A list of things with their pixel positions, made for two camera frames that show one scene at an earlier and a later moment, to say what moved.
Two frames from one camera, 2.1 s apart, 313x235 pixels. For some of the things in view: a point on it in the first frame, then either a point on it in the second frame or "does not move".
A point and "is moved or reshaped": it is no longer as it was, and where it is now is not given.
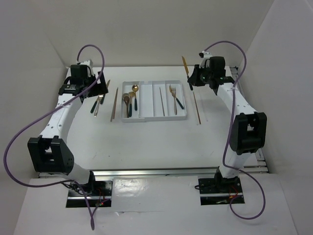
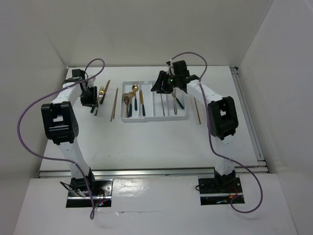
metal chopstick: (162, 103) does not move
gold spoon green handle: (135, 87) does not move
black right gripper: (194, 79) -> (158, 86)
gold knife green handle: (104, 95) does not move
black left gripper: (99, 88) -> (93, 100)
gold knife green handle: (187, 72) is moved or reshaped
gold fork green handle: (177, 100) does not move
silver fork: (173, 91) does not move
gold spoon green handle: (131, 94) does not move
